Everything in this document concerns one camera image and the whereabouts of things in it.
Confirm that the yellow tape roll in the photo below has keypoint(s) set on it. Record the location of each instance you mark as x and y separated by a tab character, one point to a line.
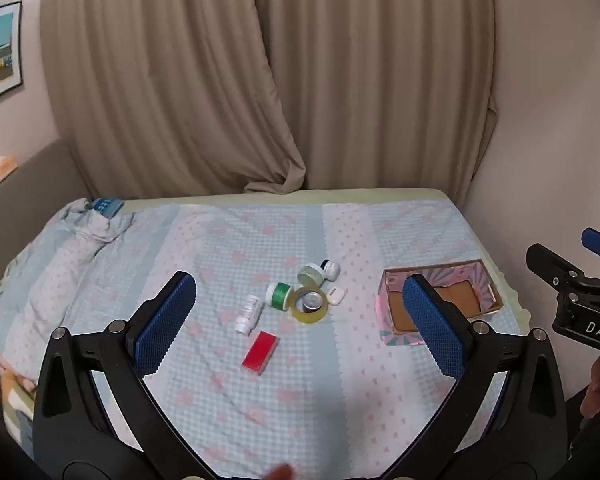
309	314

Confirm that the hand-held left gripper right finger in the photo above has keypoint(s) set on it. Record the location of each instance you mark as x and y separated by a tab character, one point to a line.
432	330

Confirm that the white bottle with black cap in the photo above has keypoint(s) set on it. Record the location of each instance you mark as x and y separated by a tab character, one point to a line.
331	268

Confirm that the crumpled blue blanket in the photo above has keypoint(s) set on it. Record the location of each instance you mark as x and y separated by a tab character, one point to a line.
30	195

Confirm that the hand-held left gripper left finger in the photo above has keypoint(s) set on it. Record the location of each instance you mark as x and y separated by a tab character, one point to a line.
167	322

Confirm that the red box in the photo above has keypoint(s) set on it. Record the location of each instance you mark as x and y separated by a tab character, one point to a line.
260	353

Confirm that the person's right hand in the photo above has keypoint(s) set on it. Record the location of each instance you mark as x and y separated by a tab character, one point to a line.
592	385

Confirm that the checkered floral blanket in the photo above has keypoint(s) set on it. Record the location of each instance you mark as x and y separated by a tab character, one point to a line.
260	410

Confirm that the pale green jar white lid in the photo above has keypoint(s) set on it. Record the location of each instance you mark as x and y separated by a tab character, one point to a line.
310	274

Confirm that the white earbud case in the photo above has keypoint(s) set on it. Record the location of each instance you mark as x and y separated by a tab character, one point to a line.
334	294

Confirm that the small metal can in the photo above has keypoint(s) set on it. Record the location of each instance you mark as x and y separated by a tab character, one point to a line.
313	301

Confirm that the beige pleated curtain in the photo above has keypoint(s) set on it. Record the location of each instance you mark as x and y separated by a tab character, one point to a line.
155	75
380	75

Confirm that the cardboard box with pink print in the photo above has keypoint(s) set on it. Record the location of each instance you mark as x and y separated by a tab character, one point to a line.
460	300

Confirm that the colourful printed cloth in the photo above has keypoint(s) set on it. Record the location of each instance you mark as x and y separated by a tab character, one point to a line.
12	400

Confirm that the slim white bottle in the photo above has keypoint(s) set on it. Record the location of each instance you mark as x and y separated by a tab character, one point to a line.
247	315

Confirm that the small orange ornament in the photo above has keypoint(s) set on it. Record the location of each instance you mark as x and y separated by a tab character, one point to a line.
3	166

